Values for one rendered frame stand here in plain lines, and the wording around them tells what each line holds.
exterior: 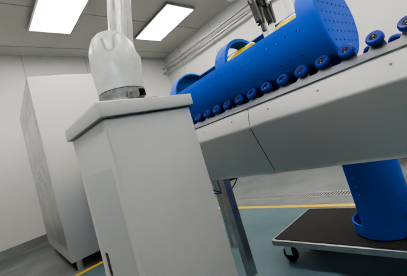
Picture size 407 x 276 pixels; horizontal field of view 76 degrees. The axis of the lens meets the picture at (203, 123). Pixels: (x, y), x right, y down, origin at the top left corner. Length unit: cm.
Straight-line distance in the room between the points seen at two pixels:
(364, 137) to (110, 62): 80
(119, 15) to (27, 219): 458
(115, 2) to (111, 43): 35
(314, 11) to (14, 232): 518
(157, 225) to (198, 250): 16
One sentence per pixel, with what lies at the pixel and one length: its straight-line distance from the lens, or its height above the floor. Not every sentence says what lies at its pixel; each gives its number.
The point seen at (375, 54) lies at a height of 92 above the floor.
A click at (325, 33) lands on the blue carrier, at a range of 89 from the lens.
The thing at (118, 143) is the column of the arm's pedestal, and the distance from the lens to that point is 72.
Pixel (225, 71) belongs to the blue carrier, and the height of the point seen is 109.
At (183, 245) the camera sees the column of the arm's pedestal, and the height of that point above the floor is 57.
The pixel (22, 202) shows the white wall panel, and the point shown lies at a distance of 541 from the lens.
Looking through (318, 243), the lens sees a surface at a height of 15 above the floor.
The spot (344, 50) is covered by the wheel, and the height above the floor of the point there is 96.
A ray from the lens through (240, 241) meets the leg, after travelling 163.
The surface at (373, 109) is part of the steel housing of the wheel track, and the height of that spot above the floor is 78.
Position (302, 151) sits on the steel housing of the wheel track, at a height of 70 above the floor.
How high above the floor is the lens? 82
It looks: 5 degrees up
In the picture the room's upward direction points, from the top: 17 degrees counter-clockwise
